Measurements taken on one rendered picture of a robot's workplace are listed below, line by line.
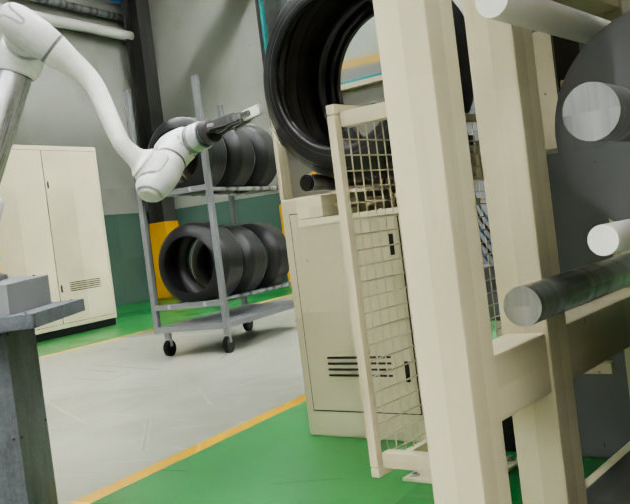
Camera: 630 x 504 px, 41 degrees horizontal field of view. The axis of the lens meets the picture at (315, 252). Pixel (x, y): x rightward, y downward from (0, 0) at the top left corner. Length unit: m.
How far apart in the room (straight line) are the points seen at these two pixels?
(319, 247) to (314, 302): 0.21
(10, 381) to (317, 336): 1.18
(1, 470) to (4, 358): 0.31
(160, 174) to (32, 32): 0.55
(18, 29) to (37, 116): 9.95
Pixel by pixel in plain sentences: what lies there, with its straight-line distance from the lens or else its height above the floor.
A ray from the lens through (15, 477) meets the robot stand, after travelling 2.55.
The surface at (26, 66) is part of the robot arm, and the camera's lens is 2.82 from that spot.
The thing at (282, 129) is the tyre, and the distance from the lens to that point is 2.30.
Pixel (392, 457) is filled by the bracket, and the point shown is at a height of 0.34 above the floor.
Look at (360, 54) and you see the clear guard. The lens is 3.03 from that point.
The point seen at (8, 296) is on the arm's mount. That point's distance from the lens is 2.40.
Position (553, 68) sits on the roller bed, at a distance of 2.24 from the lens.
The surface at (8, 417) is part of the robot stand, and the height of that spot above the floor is 0.37.
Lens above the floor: 0.77
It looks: 1 degrees down
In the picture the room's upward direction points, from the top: 7 degrees counter-clockwise
